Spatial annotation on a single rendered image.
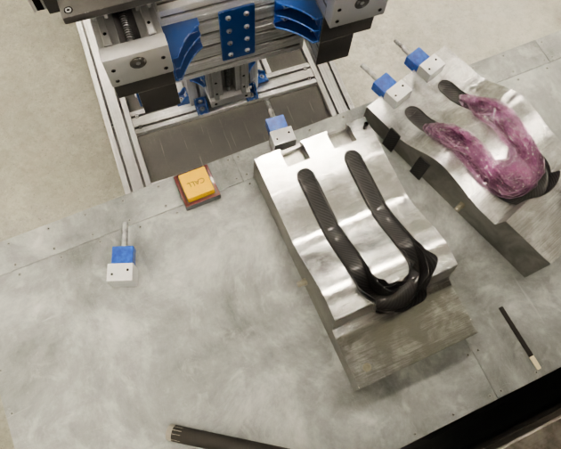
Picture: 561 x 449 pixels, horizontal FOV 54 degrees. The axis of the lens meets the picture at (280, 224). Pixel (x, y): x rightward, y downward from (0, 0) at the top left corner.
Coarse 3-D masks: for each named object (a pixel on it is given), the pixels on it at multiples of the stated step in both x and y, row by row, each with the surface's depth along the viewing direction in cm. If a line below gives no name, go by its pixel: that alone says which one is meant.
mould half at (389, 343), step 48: (288, 192) 112; (336, 192) 112; (384, 192) 113; (288, 240) 112; (384, 240) 106; (432, 240) 105; (336, 288) 101; (432, 288) 109; (336, 336) 105; (384, 336) 105; (432, 336) 106
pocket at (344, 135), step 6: (348, 126) 117; (330, 132) 118; (336, 132) 118; (342, 132) 119; (348, 132) 119; (330, 138) 119; (336, 138) 119; (342, 138) 119; (348, 138) 119; (354, 138) 117; (336, 144) 118; (342, 144) 118
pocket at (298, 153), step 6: (300, 144) 116; (288, 150) 116; (294, 150) 117; (300, 150) 118; (282, 156) 117; (288, 156) 117; (294, 156) 117; (300, 156) 117; (306, 156) 116; (288, 162) 117; (294, 162) 117
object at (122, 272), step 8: (112, 248) 111; (120, 248) 111; (128, 248) 111; (112, 256) 110; (120, 256) 111; (128, 256) 111; (112, 264) 109; (120, 264) 109; (128, 264) 109; (112, 272) 108; (120, 272) 108; (128, 272) 108; (136, 272) 112; (112, 280) 108; (120, 280) 108; (128, 280) 108; (136, 280) 112
